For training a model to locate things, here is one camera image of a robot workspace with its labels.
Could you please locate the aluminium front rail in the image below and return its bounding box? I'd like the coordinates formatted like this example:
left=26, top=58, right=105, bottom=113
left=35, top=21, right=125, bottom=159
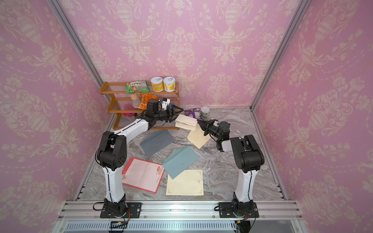
left=58, top=200, right=303, bottom=220

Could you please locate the pink item on shelf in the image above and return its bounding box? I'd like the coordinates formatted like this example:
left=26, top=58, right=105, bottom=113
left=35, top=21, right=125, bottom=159
left=122, top=104, right=137, bottom=118

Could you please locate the dark grey envelope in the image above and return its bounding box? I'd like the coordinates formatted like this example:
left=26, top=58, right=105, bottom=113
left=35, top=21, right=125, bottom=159
left=140, top=130, right=175, bottom=157

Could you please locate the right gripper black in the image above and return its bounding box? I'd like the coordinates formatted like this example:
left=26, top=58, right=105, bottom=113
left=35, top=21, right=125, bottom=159
left=198, top=119, right=223, bottom=141

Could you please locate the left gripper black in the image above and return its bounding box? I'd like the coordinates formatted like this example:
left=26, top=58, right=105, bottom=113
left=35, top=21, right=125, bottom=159
left=153, top=105, right=183, bottom=122

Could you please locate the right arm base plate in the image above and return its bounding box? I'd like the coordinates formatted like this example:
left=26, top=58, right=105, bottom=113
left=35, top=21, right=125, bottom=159
left=214, top=202, right=259, bottom=219

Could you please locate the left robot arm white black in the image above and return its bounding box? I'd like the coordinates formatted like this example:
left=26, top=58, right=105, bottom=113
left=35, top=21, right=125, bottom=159
left=95, top=99, right=184, bottom=219

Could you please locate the cream envelope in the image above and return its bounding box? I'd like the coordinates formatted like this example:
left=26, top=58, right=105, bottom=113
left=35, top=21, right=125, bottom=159
left=175, top=114, right=198, bottom=131

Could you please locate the cream yellow letter paper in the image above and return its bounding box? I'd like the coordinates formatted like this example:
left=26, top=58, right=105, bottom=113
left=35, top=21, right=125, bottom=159
left=166, top=170, right=204, bottom=196

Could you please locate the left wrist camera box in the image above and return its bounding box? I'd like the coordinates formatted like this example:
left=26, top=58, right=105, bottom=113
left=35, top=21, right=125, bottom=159
left=160, top=98, right=171, bottom=110

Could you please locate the purple snack bag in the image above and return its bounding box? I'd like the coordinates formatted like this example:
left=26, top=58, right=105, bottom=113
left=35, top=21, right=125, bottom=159
left=184, top=108, right=201, bottom=119

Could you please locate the green snack bag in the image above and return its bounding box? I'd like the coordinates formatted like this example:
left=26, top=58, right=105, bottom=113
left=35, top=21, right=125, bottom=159
left=125, top=81, right=151, bottom=95

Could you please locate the wooden three-tier shelf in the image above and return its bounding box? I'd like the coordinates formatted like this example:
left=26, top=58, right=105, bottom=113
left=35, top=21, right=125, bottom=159
left=100, top=82, right=181, bottom=130

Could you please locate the orange snack bag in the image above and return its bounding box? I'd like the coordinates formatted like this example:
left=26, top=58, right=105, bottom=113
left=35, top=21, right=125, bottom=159
left=138, top=93, right=158, bottom=110

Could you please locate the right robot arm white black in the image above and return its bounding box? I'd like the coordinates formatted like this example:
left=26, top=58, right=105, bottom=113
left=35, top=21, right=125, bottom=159
left=197, top=119, right=265, bottom=220

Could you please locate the right yellow can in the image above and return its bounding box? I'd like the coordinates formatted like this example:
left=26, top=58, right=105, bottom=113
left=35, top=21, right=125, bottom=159
left=163, top=77, right=176, bottom=92

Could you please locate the yellow can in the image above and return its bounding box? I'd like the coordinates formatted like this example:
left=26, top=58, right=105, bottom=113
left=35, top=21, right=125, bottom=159
left=163, top=77, right=176, bottom=92
left=151, top=77, right=164, bottom=92

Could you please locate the beige bottle on shelf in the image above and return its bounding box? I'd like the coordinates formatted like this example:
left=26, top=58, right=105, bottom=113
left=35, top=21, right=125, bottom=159
left=130, top=93, right=141, bottom=109

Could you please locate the green instant noodle cup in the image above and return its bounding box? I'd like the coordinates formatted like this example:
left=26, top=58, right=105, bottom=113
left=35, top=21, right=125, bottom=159
left=200, top=106, right=210, bottom=120

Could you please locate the teal blue envelope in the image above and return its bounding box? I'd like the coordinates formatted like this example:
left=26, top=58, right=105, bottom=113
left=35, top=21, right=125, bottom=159
left=162, top=146, right=199, bottom=179

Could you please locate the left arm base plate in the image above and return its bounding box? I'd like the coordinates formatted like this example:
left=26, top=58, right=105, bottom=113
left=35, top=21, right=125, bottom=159
left=100, top=202, right=142, bottom=219

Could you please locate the left yellow can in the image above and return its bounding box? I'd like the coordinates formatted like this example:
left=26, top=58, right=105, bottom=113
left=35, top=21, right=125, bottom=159
left=151, top=77, right=164, bottom=92

